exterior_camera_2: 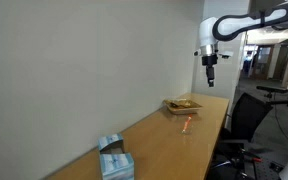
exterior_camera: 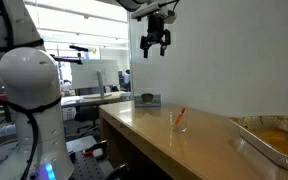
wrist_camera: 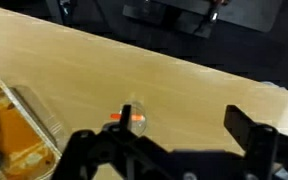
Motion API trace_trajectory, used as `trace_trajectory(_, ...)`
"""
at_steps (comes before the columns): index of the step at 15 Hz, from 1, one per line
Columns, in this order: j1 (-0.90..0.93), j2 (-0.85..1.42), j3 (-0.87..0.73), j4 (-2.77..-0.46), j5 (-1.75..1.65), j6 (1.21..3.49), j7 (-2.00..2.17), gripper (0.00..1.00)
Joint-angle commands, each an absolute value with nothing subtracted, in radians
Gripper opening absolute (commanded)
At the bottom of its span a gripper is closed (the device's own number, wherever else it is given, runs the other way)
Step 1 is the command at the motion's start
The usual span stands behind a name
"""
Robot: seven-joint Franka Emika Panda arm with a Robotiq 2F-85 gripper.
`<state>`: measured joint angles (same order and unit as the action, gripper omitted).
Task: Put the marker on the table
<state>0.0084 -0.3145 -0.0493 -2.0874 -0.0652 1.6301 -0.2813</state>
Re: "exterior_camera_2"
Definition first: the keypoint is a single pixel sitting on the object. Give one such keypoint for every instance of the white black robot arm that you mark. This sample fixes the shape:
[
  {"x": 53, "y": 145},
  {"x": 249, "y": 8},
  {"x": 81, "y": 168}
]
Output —
[{"x": 226, "y": 28}]

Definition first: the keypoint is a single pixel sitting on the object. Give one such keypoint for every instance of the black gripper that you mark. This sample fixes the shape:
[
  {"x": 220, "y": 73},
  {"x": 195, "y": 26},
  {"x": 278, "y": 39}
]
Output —
[{"x": 209, "y": 62}]

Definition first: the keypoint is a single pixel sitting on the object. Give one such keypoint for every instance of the black office chair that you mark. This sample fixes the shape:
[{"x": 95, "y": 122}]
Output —
[{"x": 230, "y": 153}]

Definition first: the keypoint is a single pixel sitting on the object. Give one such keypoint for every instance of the blue white open box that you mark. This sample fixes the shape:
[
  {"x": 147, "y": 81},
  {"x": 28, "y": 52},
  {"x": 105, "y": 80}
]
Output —
[{"x": 112, "y": 144}]

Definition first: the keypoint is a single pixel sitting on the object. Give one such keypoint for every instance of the orange marker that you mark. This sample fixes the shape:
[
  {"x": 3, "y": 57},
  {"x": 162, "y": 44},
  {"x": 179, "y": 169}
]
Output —
[{"x": 187, "y": 122}]

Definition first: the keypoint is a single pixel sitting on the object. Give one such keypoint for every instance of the blue white tissue box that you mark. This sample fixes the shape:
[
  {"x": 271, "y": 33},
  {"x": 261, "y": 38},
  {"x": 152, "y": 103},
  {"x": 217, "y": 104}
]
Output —
[{"x": 117, "y": 166}]

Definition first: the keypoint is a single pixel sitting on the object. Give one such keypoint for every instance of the tan tray with items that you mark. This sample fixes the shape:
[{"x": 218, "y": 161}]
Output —
[{"x": 182, "y": 106}]

